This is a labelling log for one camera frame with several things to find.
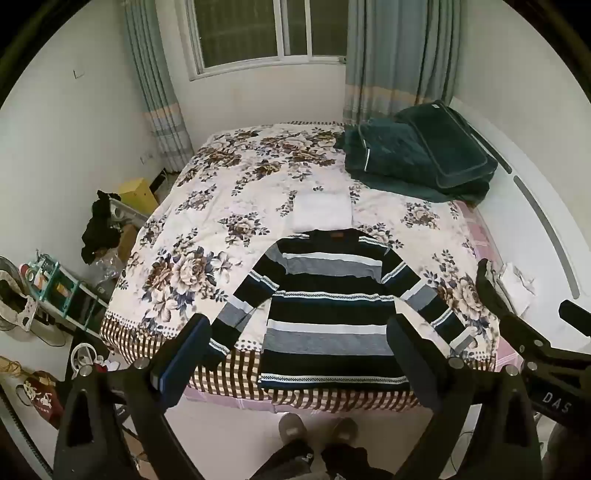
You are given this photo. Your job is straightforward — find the white bed headboard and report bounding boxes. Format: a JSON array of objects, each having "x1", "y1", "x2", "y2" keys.
[{"x1": 449, "y1": 96, "x2": 591, "y2": 324}]

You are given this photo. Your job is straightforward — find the floral bed sheet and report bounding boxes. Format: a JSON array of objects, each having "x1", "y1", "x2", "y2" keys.
[{"x1": 99, "y1": 121, "x2": 503, "y2": 411}]

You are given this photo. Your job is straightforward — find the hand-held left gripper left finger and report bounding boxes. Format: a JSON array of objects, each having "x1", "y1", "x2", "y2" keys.
[{"x1": 53, "y1": 313, "x2": 213, "y2": 480}]

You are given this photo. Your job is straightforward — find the dark green blanket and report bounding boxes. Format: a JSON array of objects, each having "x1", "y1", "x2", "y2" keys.
[{"x1": 335, "y1": 99, "x2": 499, "y2": 207}]

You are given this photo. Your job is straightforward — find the white folded cloth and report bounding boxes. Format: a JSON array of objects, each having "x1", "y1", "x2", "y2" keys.
[{"x1": 292, "y1": 193, "x2": 354, "y2": 232}]

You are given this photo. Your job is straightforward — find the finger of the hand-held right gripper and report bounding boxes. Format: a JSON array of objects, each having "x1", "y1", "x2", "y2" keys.
[
  {"x1": 475, "y1": 257, "x2": 551, "y2": 366},
  {"x1": 558, "y1": 299, "x2": 591, "y2": 329}
]

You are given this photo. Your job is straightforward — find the crumpled white cloth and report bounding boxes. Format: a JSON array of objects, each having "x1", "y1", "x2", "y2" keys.
[{"x1": 495, "y1": 262, "x2": 539, "y2": 315}]

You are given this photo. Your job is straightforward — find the teal storage rack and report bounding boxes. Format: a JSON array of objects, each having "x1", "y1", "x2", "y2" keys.
[{"x1": 27, "y1": 250, "x2": 110, "y2": 334}]

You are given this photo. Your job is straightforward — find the black clothes pile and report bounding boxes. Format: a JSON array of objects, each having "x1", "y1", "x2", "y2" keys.
[{"x1": 81, "y1": 188, "x2": 123, "y2": 265}]

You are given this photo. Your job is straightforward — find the window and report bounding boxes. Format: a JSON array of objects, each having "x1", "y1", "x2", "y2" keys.
[{"x1": 186, "y1": 0, "x2": 350, "y2": 82}]

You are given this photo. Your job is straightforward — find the blue-grey curtain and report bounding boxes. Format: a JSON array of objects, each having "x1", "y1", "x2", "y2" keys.
[
  {"x1": 122, "y1": 0, "x2": 195, "y2": 175},
  {"x1": 343, "y1": 0, "x2": 462, "y2": 126}
]

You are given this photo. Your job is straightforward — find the striped knit sweater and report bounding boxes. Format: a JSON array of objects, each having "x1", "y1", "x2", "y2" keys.
[{"x1": 203, "y1": 228, "x2": 478, "y2": 393}]

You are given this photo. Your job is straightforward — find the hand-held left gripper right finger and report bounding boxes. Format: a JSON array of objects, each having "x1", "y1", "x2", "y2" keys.
[{"x1": 387, "y1": 314, "x2": 543, "y2": 480}]

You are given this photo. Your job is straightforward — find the red bag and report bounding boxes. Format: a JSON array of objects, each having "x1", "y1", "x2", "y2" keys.
[{"x1": 15, "y1": 368, "x2": 64, "y2": 431}]

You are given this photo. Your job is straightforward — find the grey slipper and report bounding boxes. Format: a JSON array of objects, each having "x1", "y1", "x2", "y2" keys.
[
  {"x1": 278, "y1": 412, "x2": 304, "y2": 447},
  {"x1": 329, "y1": 416, "x2": 359, "y2": 452}
]

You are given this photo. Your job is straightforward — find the yellow box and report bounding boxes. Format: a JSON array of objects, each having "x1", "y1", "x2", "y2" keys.
[{"x1": 119, "y1": 178, "x2": 160, "y2": 216}]

